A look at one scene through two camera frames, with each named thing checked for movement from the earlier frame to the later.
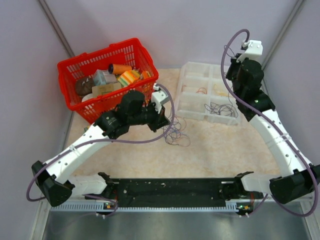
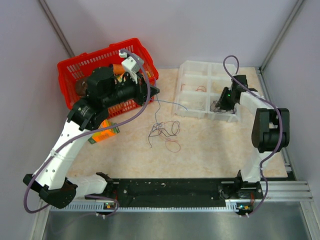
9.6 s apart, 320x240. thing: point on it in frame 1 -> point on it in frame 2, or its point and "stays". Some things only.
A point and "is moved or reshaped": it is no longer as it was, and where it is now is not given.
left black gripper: x=160 y=119 -> x=141 y=89
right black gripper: x=233 y=64 -> x=221 y=103
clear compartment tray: x=203 y=94 stays
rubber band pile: x=176 y=136 is moved or reshaped
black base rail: x=149 y=193 stays
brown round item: x=84 y=86 stays
